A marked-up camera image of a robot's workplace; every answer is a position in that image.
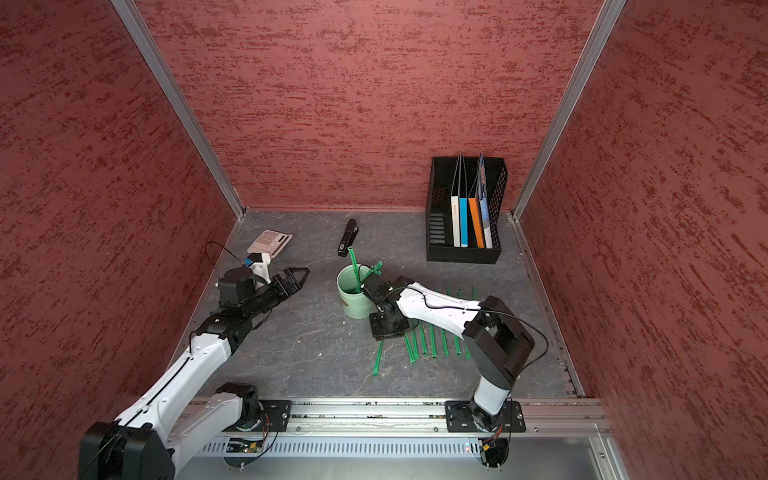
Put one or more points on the orange spine folder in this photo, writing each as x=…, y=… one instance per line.
x=475, y=215

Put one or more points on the blue spine folder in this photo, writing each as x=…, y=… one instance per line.
x=463, y=204

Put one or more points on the left aluminium corner post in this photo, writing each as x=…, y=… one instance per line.
x=136, y=27

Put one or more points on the aluminium mounting rail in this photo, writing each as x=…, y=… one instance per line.
x=425, y=417

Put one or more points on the black mesh file organizer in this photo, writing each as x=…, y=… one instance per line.
x=439, y=244

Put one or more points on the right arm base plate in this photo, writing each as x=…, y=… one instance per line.
x=466, y=417

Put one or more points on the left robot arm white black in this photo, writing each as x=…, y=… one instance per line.
x=151, y=439

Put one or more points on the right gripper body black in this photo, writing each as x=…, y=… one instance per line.
x=386, y=326

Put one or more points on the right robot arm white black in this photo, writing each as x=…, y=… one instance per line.
x=498, y=340

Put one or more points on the light blue folder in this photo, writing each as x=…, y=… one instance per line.
x=482, y=198

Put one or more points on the right aluminium corner post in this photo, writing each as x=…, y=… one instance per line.
x=603, y=26

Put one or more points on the green straw upright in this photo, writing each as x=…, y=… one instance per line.
x=355, y=269

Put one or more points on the black stapler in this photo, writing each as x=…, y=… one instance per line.
x=349, y=235

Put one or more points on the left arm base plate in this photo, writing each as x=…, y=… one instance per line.
x=276, y=414

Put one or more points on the aluminium corner post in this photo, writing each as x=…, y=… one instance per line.
x=136, y=27
x=603, y=26

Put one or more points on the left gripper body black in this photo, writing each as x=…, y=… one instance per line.
x=273, y=293

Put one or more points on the pale green storage cup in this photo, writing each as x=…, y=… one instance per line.
x=355, y=304

